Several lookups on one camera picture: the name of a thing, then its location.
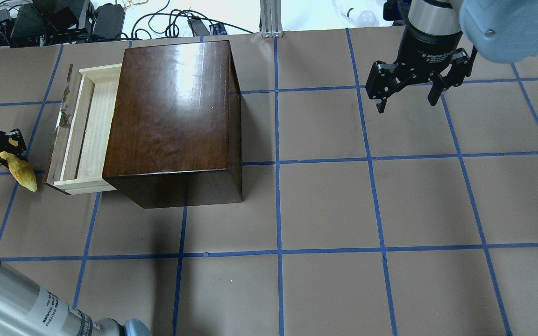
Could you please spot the yellow corn cob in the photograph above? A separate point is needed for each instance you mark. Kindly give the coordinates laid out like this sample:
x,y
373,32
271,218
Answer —
x,y
21,170

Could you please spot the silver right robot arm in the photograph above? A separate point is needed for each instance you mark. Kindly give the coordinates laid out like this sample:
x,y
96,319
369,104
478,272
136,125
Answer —
x,y
502,31

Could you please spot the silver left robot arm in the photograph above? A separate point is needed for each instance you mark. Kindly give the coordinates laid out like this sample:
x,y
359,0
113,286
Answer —
x,y
28,309

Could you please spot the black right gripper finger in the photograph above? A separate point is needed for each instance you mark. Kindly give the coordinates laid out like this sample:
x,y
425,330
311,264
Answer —
x,y
386,79
461,66

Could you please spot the white light bulb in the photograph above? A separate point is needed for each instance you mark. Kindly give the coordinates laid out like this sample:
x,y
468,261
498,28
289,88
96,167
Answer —
x,y
361,18

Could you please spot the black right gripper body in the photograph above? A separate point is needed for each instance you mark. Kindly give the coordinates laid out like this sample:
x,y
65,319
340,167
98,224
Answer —
x,y
425,52

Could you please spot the black power adapter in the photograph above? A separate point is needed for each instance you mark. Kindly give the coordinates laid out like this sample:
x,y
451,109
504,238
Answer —
x,y
108,22

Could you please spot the aluminium frame post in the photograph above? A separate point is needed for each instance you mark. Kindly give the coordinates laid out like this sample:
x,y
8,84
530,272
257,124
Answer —
x,y
271,18

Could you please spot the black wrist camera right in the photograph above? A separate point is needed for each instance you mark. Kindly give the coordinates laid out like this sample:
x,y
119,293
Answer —
x,y
396,11

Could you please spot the wooden drawer with white handle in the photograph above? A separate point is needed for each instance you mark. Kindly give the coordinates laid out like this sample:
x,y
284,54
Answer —
x,y
82,130

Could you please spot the dark wooden drawer cabinet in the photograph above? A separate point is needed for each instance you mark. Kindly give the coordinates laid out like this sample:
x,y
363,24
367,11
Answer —
x,y
175,136

